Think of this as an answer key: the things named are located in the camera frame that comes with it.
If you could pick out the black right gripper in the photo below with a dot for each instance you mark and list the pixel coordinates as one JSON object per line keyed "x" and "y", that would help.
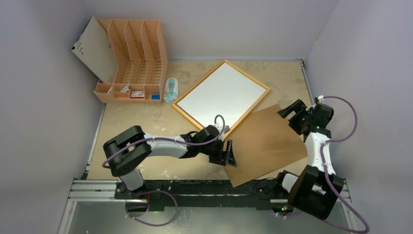
{"x": 297, "y": 115}

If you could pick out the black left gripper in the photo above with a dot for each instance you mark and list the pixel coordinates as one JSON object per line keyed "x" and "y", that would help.
{"x": 223, "y": 157}

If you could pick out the brown frame backing board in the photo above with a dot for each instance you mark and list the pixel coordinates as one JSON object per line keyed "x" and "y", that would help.
{"x": 264, "y": 143}

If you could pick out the yellow wooden picture frame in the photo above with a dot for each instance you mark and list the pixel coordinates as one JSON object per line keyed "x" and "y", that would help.
{"x": 190, "y": 120}

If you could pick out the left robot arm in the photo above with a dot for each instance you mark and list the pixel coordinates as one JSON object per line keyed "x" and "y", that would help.
{"x": 130, "y": 148}

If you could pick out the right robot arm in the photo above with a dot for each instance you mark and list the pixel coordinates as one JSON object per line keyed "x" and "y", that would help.
{"x": 312, "y": 191}

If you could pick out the small blue block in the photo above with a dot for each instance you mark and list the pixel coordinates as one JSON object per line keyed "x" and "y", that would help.
{"x": 155, "y": 96}

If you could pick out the red white small box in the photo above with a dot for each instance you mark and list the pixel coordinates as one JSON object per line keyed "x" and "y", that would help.
{"x": 137, "y": 94}

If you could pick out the green white pen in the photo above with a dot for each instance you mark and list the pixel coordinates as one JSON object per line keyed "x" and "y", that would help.
{"x": 125, "y": 89}

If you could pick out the orange plastic desk organizer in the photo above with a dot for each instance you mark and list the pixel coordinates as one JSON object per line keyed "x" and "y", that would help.
{"x": 142, "y": 60}

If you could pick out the white perforated paper sheet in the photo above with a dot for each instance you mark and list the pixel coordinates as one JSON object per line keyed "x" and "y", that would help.
{"x": 94, "y": 49}

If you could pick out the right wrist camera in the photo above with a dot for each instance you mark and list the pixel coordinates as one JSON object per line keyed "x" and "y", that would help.
{"x": 319, "y": 99}

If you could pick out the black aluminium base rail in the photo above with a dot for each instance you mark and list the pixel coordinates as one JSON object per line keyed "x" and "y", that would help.
{"x": 264, "y": 194}

